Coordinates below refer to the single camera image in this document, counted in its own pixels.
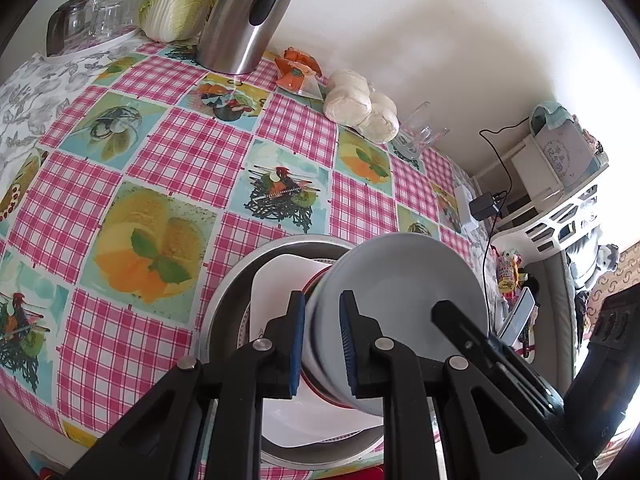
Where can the white tablet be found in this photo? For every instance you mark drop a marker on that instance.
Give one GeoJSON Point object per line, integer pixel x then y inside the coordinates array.
{"type": "Point", "coordinates": [517, 317]}

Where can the pink plaid printed tablecloth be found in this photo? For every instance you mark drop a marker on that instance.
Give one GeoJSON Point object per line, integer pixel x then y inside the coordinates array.
{"type": "Point", "coordinates": [190, 145]}

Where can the red printed blanket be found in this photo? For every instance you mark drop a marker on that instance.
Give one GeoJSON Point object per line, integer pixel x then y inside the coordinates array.
{"type": "Point", "coordinates": [370, 474]}

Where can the strawberry print bowl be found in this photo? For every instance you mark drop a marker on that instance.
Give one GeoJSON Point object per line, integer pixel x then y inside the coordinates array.
{"type": "Point", "coordinates": [410, 280]}

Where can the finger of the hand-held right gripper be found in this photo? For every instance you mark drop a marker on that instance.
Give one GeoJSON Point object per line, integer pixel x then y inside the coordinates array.
{"type": "Point", "coordinates": [480, 340]}

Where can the white rack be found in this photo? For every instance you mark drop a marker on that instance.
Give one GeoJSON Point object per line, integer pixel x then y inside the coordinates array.
{"type": "Point", "coordinates": [545, 225]}

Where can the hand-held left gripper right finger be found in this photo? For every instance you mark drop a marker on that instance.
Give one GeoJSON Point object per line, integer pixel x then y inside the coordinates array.
{"type": "Point", "coordinates": [350, 340]}

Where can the white square plate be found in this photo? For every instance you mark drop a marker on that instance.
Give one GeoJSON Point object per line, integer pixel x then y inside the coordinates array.
{"type": "Point", "coordinates": [275, 290]}

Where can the colourful snack packet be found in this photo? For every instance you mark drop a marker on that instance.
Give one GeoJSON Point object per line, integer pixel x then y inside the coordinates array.
{"type": "Point", "coordinates": [507, 272]}

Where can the round floral rim plate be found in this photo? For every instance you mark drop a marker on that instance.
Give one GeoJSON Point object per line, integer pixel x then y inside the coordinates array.
{"type": "Point", "coordinates": [245, 332]}

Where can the orange snack packet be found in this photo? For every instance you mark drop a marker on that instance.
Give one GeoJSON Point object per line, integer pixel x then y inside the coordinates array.
{"type": "Point", "coordinates": [295, 72]}

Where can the grey plush toy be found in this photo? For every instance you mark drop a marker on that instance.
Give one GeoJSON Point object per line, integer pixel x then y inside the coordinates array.
{"type": "Point", "coordinates": [600, 260]}

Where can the napa cabbage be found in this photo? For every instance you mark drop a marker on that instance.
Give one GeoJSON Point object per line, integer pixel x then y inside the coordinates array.
{"type": "Point", "coordinates": [175, 0]}

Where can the round metal basin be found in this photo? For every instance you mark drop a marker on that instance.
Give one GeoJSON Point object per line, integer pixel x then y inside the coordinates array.
{"type": "Point", "coordinates": [225, 310]}

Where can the stainless steel thermos kettle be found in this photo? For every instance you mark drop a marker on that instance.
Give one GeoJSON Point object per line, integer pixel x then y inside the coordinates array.
{"type": "Point", "coordinates": [235, 35]}

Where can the clear glass tumbler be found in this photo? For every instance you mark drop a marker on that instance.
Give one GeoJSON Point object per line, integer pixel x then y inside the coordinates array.
{"type": "Point", "coordinates": [107, 17]}
{"type": "Point", "coordinates": [82, 20]}
{"type": "Point", "coordinates": [130, 7]}

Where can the white plastic tray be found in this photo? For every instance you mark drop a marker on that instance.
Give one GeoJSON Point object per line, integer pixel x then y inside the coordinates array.
{"type": "Point", "coordinates": [95, 50]}

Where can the grey cushion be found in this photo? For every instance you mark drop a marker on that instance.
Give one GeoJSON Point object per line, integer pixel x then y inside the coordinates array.
{"type": "Point", "coordinates": [560, 300]}

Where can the black power adapter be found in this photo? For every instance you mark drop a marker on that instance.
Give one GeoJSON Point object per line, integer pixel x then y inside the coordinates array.
{"type": "Point", "coordinates": [482, 206]}

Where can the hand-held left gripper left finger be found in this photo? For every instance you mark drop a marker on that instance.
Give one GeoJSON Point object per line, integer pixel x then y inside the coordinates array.
{"type": "Point", "coordinates": [298, 340]}

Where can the white power strip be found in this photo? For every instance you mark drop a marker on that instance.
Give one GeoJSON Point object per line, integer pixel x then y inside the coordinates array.
{"type": "Point", "coordinates": [462, 205]}

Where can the white teal-trimmed bag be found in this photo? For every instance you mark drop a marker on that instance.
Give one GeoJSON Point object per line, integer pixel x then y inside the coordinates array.
{"type": "Point", "coordinates": [565, 150]}

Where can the bag of steamed buns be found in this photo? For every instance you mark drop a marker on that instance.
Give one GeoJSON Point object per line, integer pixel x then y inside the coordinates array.
{"type": "Point", "coordinates": [350, 102]}

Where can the clear glass mug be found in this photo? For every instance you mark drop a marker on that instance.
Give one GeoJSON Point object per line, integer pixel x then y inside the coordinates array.
{"type": "Point", "coordinates": [420, 127]}

